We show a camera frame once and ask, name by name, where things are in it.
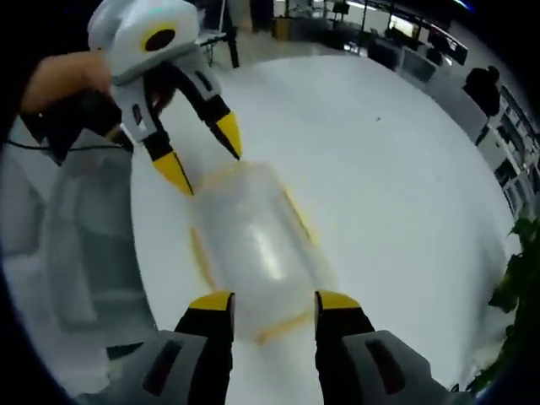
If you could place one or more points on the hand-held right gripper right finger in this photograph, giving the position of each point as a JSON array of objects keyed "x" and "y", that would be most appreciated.
[{"x": 371, "y": 363}]

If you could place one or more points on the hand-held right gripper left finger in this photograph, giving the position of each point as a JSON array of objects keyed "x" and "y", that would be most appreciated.
[{"x": 185, "y": 358}]

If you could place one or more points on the green potted plant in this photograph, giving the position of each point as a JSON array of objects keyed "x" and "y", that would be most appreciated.
[{"x": 519, "y": 274}]

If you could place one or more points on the black laptop stand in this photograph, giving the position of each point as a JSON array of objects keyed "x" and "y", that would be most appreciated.
[{"x": 232, "y": 34}]

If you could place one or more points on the clear plastic container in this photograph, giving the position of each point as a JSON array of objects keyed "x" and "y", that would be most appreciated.
[{"x": 257, "y": 249}]

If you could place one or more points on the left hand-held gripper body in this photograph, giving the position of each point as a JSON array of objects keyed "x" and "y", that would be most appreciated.
[{"x": 135, "y": 29}]

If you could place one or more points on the black device with red light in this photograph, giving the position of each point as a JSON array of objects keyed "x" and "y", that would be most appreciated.
[{"x": 76, "y": 122}]

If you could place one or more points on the grey office chair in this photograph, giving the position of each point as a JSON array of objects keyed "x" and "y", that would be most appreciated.
[{"x": 84, "y": 253}]

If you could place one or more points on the yellow bin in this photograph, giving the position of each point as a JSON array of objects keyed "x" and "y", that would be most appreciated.
[{"x": 282, "y": 28}]

